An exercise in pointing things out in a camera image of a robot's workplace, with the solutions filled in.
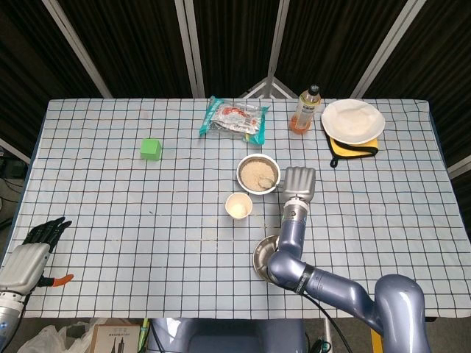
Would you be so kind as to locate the white paper cup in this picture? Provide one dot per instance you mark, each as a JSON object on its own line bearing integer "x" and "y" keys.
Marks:
{"x": 239, "y": 207}

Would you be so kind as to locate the green yellow rod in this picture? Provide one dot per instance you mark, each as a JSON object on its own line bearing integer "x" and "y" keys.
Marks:
{"x": 144, "y": 334}

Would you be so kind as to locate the green cube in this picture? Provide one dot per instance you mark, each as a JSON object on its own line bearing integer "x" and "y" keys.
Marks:
{"x": 150, "y": 150}

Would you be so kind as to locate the yellow black pot holder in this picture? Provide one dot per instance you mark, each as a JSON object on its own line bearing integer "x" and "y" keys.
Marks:
{"x": 353, "y": 149}

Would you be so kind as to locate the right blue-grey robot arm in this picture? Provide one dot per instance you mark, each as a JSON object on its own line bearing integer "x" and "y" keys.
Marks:
{"x": 397, "y": 301}

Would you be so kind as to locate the teal silver snack package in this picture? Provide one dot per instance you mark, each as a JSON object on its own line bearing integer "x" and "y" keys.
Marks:
{"x": 233, "y": 119}

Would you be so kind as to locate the white plastic bag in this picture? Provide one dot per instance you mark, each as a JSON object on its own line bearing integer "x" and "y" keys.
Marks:
{"x": 51, "y": 340}

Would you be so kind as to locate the metal spoon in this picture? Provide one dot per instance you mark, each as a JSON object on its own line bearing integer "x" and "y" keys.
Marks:
{"x": 265, "y": 182}

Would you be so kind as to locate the white paper plate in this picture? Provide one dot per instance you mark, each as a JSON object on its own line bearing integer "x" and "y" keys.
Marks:
{"x": 353, "y": 121}

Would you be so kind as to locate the blue checked tablecloth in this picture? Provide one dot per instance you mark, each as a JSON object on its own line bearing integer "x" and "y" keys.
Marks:
{"x": 110, "y": 220}

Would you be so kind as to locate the brown cardboard box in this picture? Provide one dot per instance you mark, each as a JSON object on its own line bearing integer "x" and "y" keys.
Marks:
{"x": 116, "y": 340}

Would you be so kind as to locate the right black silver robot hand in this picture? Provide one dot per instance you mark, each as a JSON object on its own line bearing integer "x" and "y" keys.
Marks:
{"x": 300, "y": 184}

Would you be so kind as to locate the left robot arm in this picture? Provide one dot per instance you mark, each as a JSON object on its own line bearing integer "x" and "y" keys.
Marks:
{"x": 8, "y": 320}

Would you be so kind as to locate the white metal screen foot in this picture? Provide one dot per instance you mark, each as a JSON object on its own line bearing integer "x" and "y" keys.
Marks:
{"x": 270, "y": 86}

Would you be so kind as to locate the white screen frame post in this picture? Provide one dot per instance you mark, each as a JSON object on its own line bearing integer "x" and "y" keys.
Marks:
{"x": 77, "y": 48}
{"x": 191, "y": 48}
{"x": 386, "y": 48}
{"x": 276, "y": 36}

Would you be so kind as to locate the flat steel plate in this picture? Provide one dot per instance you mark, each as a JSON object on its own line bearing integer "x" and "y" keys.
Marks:
{"x": 261, "y": 253}

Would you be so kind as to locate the white bowl of grains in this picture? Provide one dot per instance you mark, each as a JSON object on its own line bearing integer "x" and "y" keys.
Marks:
{"x": 239, "y": 180}

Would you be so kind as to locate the blue-grey robot torso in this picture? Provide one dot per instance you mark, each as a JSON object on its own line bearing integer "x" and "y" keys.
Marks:
{"x": 221, "y": 338}

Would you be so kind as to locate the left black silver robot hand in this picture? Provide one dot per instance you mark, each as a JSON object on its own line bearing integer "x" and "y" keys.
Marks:
{"x": 24, "y": 264}

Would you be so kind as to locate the orange drink bottle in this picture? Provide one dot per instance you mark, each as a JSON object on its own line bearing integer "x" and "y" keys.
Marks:
{"x": 304, "y": 110}

